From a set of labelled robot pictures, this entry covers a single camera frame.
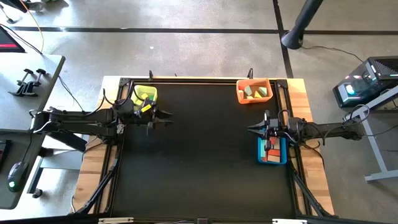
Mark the orange plastic bin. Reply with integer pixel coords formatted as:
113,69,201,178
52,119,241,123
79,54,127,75
235,77,274,105

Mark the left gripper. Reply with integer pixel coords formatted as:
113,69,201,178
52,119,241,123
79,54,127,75
133,104,174,136

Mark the black support beam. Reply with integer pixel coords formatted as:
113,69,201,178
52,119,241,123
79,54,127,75
46,132,88,152

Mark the white desk frame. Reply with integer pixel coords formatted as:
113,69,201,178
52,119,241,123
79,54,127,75
343,85,398,183

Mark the black monitor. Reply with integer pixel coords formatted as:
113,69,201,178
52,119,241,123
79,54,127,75
0,25,25,53

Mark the yellow cable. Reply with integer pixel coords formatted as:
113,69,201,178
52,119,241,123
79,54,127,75
18,0,45,54

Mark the silver metal bracket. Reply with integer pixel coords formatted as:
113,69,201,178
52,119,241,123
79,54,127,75
98,217,134,224
272,218,308,224

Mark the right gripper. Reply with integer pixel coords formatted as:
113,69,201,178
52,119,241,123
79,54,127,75
248,110,292,152

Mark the grey desk leg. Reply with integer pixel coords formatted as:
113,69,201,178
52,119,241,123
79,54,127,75
26,136,85,194

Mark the black desk cable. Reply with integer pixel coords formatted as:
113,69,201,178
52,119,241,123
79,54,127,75
57,75,85,114

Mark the person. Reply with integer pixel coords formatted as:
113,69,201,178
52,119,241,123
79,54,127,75
9,0,70,13

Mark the black floor cable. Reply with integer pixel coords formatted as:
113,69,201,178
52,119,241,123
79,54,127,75
300,45,364,63

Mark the yellow plastic bin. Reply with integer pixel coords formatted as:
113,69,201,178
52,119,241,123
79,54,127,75
130,84,159,110

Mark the black pole stand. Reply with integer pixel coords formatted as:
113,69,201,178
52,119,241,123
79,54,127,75
280,0,325,50

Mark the black computer tower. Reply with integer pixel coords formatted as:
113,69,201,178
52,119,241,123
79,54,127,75
332,55,398,109

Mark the black keyboard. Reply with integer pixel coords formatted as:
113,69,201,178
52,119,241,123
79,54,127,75
0,139,12,171

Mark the black monitor cable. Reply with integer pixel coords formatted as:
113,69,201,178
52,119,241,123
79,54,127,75
0,23,44,56

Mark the black C-clamp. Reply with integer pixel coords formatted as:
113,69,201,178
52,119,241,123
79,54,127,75
8,68,34,97
21,68,47,96

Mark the grey side desk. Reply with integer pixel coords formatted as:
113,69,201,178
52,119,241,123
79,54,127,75
0,52,66,210

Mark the blue plastic bin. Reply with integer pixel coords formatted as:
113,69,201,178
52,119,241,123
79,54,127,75
257,135,289,165

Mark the black computer mouse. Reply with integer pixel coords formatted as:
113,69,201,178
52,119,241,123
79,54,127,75
7,161,30,193

